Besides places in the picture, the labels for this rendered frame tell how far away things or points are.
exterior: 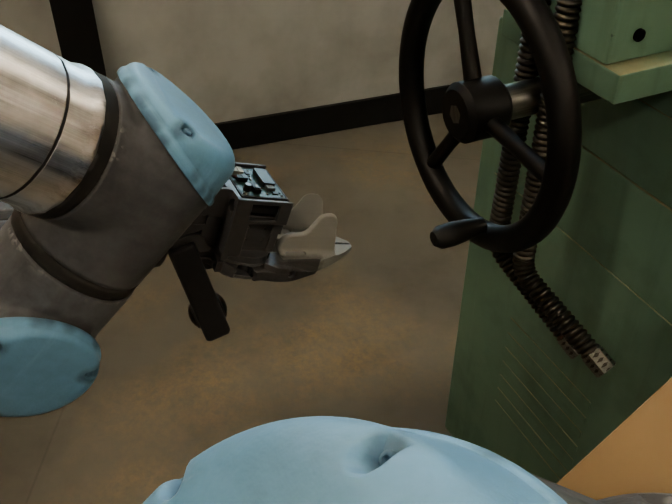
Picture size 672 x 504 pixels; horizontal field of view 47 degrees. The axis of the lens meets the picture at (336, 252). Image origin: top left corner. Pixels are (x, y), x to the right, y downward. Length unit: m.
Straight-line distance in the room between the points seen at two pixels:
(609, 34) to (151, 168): 0.44
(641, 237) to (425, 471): 0.74
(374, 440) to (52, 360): 0.34
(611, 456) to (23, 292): 0.35
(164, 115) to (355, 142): 1.91
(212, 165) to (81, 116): 0.08
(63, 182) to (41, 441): 1.18
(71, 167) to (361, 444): 0.27
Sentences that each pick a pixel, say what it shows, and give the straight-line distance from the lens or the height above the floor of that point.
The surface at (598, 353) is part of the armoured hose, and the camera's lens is 0.87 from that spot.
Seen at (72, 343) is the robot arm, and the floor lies 0.83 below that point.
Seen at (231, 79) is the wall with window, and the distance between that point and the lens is 2.23.
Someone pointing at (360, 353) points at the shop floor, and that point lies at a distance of 1.64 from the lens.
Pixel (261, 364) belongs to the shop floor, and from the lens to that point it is 1.62.
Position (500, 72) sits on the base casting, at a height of 0.73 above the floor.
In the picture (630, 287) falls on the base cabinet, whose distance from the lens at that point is 0.94.
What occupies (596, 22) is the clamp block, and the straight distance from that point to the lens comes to 0.76.
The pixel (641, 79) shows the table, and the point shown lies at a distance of 0.76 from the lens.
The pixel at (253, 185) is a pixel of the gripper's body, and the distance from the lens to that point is 0.68.
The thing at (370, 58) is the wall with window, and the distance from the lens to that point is 2.34.
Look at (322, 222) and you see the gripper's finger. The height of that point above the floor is 0.75.
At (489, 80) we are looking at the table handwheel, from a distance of 0.77.
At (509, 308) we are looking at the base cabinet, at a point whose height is 0.40.
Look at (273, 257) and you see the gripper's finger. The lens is 0.71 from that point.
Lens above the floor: 1.17
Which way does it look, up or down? 38 degrees down
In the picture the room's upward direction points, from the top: straight up
